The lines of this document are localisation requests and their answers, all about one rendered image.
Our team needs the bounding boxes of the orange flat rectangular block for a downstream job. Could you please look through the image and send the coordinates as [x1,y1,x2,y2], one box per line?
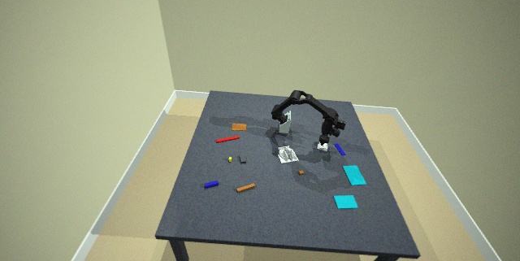
[232,124,246,131]

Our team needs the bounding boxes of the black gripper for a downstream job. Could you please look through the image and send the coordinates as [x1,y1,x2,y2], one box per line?
[319,122,332,146]

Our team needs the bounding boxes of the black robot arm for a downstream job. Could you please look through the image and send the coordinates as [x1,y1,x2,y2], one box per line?
[271,90,346,137]

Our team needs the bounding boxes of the orange rectangular bar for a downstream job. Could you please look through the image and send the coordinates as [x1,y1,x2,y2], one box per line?
[237,183,255,193]

